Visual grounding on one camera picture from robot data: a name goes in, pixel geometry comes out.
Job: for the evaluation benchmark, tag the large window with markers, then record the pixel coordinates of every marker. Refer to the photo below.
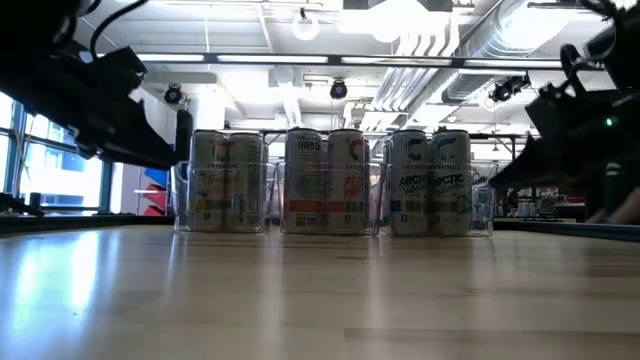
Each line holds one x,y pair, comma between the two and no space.
55,175

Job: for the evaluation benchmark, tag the black background table frame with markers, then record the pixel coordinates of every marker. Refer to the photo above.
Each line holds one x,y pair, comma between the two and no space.
495,136

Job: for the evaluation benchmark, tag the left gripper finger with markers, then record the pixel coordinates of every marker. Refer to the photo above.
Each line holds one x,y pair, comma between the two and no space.
150,147
95,148

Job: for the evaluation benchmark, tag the shelf rack with coloured bins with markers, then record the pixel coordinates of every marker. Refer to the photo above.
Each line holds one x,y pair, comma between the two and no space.
156,192

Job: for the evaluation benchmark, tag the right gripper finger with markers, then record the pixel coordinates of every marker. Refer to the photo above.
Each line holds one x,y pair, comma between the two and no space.
612,192
540,167

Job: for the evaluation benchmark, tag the black track light rail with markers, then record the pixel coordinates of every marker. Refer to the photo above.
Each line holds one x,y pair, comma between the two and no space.
555,5

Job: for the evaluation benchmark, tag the black ceiling spotlight cluster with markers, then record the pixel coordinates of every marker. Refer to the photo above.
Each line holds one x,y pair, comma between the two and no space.
507,89

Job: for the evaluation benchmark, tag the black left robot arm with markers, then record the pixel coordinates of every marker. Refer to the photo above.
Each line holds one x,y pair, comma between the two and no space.
40,55

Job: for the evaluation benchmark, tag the clear plastic bin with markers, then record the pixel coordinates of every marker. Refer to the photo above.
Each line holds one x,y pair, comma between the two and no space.
330,200
222,200
480,200

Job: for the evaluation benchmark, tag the person's hand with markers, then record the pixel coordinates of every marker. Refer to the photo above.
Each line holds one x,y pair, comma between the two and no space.
625,210

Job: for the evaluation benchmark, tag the black column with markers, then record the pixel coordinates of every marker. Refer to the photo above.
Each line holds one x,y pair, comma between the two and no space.
184,135

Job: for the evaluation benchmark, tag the black ceiling camera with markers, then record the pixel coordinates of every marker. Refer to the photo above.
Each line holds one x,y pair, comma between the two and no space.
338,90
173,95

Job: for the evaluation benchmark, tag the black aluminium table frame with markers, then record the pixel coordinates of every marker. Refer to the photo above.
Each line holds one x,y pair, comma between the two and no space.
85,222

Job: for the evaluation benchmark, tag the silver ventilation duct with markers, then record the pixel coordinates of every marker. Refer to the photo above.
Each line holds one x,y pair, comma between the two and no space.
500,35

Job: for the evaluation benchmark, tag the overhead light bar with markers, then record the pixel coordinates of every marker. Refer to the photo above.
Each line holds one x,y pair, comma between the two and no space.
275,59

